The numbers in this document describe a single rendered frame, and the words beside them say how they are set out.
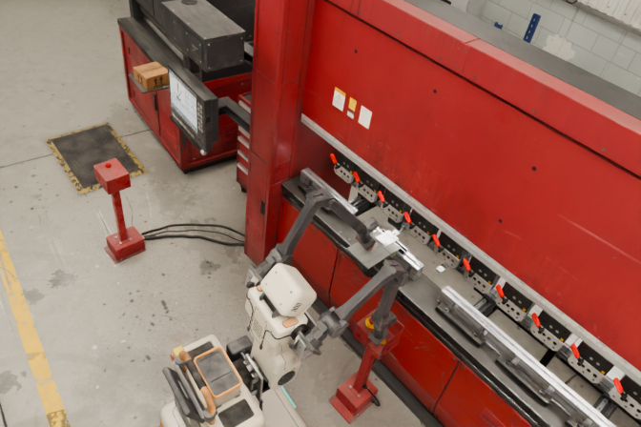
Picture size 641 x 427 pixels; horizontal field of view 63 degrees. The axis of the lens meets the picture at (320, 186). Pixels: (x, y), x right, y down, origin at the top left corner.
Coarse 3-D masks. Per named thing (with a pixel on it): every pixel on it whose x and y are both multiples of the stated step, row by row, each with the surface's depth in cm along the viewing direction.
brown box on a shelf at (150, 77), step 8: (152, 64) 407; (136, 72) 400; (144, 72) 396; (152, 72) 397; (160, 72) 399; (136, 80) 405; (144, 80) 395; (152, 80) 396; (160, 80) 401; (168, 80) 406; (144, 88) 400; (152, 88) 399; (160, 88) 403; (168, 88) 406
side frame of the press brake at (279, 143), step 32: (256, 0) 285; (288, 0) 268; (256, 32) 296; (288, 32) 281; (256, 64) 308; (288, 64) 295; (256, 96) 321; (288, 96) 310; (256, 128) 334; (288, 128) 327; (256, 160) 349; (288, 160) 346; (320, 160) 371; (256, 192) 365; (256, 224) 383; (256, 256) 405
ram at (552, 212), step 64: (320, 0) 277; (320, 64) 296; (384, 64) 259; (384, 128) 275; (448, 128) 243; (512, 128) 218; (448, 192) 258; (512, 192) 229; (576, 192) 207; (640, 192) 188; (512, 256) 242; (576, 256) 217; (640, 256) 196; (576, 320) 228; (640, 320) 206; (640, 384) 216
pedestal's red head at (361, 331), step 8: (360, 320) 290; (360, 328) 288; (368, 328) 287; (360, 336) 292; (392, 336) 289; (368, 344) 288; (384, 344) 278; (392, 344) 289; (376, 352) 286; (384, 352) 286
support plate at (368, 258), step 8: (376, 232) 313; (352, 248) 301; (360, 248) 301; (376, 248) 303; (384, 248) 304; (392, 248) 305; (360, 256) 296; (368, 256) 297; (376, 256) 298; (384, 256) 299; (368, 264) 293
